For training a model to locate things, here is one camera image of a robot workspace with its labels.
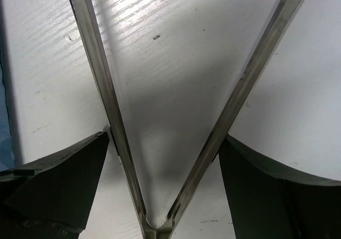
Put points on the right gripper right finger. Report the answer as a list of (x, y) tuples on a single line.
[(268, 199)]

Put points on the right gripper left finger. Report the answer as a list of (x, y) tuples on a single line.
[(52, 197)]

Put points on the metal tongs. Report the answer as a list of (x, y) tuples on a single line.
[(84, 14)]

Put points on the blue letter placemat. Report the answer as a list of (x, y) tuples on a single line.
[(7, 154)]

